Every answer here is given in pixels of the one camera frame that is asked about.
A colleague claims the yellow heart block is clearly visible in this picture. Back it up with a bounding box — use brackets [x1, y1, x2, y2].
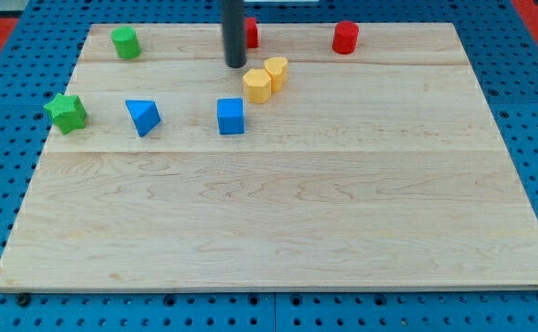
[264, 57, 289, 92]

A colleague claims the light wooden board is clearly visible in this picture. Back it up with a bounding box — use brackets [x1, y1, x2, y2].
[0, 23, 538, 293]

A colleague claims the blue cube block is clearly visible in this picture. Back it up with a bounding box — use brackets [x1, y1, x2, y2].
[216, 98, 245, 135]

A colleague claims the yellow hexagon block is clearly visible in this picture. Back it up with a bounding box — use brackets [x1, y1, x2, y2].
[243, 68, 272, 104]

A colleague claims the blue triangle block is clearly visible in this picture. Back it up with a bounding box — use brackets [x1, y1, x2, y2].
[125, 100, 161, 137]

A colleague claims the red block behind rod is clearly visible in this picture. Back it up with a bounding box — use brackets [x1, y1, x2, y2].
[245, 18, 259, 49]

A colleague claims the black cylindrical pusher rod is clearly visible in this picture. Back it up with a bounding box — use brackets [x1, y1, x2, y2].
[221, 0, 246, 68]

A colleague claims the red cylinder block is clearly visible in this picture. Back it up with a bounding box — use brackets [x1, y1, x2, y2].
[332, 20, 360, 54]

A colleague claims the green cylinder block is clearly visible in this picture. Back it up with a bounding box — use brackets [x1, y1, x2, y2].
[111, 26, 141, 60]

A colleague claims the green star block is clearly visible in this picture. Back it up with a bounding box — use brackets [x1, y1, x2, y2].
[43, 93, 87, 135]

